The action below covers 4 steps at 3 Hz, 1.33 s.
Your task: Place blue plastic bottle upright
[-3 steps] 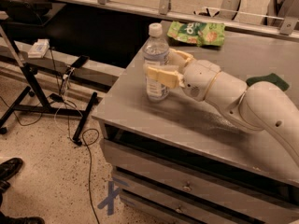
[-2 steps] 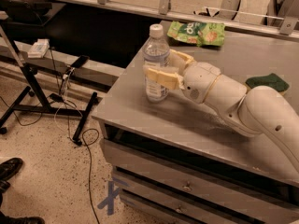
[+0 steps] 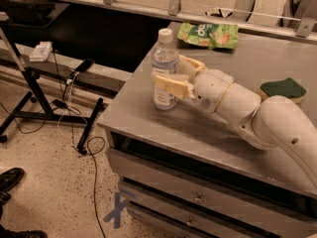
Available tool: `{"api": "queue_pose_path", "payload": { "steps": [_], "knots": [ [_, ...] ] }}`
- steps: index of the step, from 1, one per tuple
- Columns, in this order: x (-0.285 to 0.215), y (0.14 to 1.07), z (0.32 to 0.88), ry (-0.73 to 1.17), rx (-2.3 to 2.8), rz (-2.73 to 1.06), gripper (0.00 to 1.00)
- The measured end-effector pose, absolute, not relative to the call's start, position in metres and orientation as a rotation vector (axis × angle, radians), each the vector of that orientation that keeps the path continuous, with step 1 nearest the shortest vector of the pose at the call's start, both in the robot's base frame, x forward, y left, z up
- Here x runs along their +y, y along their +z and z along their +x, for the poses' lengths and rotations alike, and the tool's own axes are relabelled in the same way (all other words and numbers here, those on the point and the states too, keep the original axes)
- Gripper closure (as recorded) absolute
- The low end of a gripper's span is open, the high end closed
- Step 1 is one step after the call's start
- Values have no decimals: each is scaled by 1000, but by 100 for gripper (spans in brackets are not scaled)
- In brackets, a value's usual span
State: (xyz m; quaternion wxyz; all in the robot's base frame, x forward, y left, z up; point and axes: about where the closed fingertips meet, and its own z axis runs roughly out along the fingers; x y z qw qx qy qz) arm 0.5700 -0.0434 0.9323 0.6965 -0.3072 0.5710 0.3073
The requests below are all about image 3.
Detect green yellow sponge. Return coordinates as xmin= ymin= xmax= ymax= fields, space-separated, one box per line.
xmin=258 ymin=77 xmax=307 ymax=103

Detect green snack bag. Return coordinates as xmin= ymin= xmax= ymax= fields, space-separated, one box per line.
xmin=177 ymin=23 xmax=239 ymax=50

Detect small white box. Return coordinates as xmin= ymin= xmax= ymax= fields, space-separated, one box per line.
xmin=29 ymin=42 xmax=53 ymax=62

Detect black smartphone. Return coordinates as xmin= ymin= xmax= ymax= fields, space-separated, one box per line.
xmin=75 ymin=59 xmax=94 ymax=72

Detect clear plastic water bottle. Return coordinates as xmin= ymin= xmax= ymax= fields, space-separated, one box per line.
xmin=151 ymin=28 xmax=179 ymax=111

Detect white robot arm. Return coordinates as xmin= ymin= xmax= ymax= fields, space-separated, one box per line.
xmin=152 ymin=56 xmax=317 ymax=186

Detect black metal stand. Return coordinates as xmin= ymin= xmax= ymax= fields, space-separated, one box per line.
xmin=0 ymin=29 xmax=104 ymax=155

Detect black leather shoe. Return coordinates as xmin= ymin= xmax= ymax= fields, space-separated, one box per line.
xmin=0 ymin=168 xmax=25 ymax=192

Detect black floor cable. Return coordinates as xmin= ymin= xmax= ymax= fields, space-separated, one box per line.
xmin=86 ymin=136 xmax=107 ymax=238

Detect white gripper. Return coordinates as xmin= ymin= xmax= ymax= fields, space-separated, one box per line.
xmin=152 ymin=56 xmax=234 ymax=113

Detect grey drawer cabinet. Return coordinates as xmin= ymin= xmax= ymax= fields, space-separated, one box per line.
xmin=99 ymin=34 xmax=317 ymax=238

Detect white charging cable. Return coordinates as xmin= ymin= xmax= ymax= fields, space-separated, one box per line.
xmin=56 ymin=70 xmax=87 ymax=147

